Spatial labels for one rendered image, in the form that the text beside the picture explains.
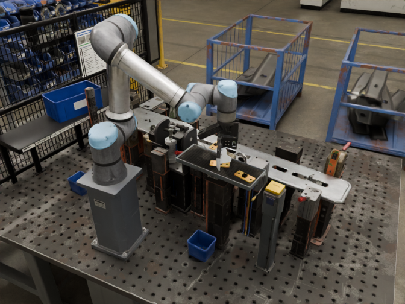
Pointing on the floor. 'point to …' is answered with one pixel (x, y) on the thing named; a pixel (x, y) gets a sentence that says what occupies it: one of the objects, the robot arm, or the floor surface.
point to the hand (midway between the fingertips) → (219, 160)
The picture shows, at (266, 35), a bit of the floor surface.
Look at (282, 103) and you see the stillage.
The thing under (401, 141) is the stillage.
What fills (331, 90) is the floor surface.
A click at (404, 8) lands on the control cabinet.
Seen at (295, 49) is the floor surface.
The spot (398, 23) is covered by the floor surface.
